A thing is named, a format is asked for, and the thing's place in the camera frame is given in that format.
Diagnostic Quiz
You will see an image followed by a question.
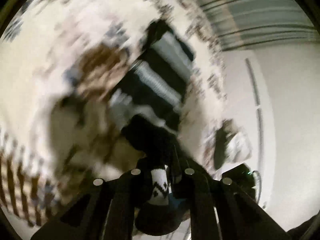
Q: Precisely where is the black small garment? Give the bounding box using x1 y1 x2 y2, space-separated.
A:
213 127 227 170

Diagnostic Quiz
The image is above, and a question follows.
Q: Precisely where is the black grey striped sweater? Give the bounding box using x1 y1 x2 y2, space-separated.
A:
109 19 196 207

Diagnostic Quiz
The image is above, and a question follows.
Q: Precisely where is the white headboard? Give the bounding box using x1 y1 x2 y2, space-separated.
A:
223 50 276 209

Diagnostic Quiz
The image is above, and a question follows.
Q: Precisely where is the floral bed sheet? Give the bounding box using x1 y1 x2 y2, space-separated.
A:
1 0 226 227

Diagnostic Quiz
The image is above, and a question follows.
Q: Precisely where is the white crumpled garment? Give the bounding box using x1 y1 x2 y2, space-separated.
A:
225 128 252 163

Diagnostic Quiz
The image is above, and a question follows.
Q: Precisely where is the right teal curtain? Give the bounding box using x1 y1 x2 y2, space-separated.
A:
198 0 319 51

